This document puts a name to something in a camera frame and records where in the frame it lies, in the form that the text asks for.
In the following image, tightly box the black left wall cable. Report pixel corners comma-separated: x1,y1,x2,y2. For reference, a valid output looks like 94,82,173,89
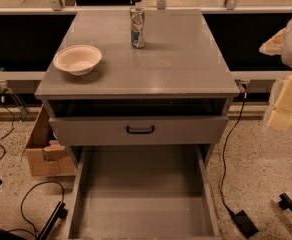
0,87,16,167

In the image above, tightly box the grey top drawer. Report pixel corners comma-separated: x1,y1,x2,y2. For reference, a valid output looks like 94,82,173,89
49,116,228,146

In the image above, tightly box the grey drawer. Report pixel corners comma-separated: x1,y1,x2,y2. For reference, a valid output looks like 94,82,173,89
49,116,228,146
65,145,222,240

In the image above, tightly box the cardboard box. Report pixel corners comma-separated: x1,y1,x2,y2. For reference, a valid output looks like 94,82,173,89
24,106,77,177

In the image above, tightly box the black left floor cable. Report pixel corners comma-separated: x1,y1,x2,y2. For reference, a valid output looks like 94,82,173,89
6,180,66,238

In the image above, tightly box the black right power cable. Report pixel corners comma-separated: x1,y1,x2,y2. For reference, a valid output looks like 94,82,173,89
219,89,248,216

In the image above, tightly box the white bowl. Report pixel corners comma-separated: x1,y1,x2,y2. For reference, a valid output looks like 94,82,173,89
53,45,102,76

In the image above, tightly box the black power adapter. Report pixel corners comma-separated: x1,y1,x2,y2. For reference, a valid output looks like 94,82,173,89
232,210,259,238

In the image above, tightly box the black bar left floor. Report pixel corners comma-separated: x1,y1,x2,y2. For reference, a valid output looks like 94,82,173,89
37,201,68,240

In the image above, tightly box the grey drawer cabinet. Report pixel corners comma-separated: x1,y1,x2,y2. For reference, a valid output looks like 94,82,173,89
36,9,239,159

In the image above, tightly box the silver blue drink can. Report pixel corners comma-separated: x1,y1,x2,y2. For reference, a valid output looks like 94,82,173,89
130,7,145,49

